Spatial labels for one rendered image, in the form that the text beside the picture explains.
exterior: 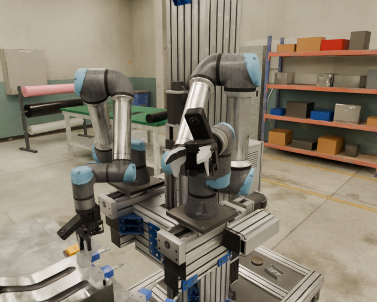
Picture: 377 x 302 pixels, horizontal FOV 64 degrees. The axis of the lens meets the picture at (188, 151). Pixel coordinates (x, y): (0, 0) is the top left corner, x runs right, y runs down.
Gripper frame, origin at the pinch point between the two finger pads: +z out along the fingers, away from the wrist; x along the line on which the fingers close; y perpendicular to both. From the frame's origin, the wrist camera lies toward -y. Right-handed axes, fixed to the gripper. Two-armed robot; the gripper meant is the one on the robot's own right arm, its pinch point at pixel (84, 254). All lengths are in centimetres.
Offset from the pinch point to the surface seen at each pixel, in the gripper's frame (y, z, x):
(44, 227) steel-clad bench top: 2, 12, 56
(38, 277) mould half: -16.4, 4.2, 4.7
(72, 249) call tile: 2.7, 8.8, 20.5
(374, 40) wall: 519, -109, 62
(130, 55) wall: 463, -99, 673
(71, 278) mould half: -7.8, 3.8, -4.5
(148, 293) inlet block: 9.4, 5.7, -28.7
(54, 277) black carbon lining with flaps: -11.8, 4.5, 0.8
